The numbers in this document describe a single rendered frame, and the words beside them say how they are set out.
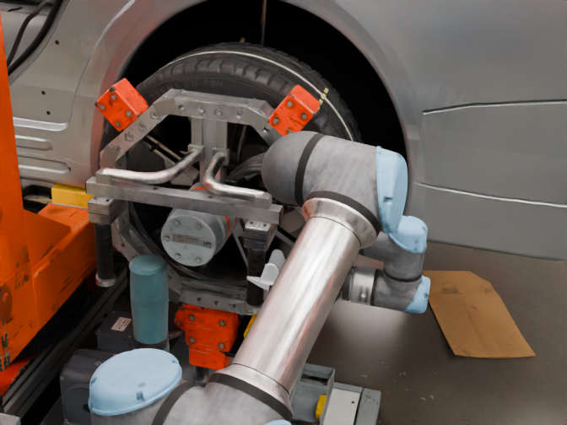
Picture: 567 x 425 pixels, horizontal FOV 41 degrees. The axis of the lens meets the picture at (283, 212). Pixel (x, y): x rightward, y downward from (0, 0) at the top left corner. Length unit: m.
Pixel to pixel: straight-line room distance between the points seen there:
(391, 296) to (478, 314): 1.59
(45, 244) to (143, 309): 0.32
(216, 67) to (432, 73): 0.49
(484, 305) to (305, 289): 2.18
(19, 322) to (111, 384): 0.93
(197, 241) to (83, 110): 0.58
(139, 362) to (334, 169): 0.37
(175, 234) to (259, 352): 0.75
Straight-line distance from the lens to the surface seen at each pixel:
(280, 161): 1.13
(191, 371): 2.31
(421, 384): 2.70
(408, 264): 1.48
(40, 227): 1.95
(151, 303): 1.84
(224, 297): 1.91
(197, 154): 1.72
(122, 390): 0.98
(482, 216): 1.93
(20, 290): 1.87
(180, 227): 1.67
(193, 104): 1.71
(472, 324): 3.03
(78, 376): 2.05
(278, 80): 1.75
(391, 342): 2.87
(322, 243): 1.04
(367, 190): 1.07
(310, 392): 2.38
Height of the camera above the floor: 1.68
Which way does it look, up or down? 27 degrees down
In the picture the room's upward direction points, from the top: 3 degrees clockwise
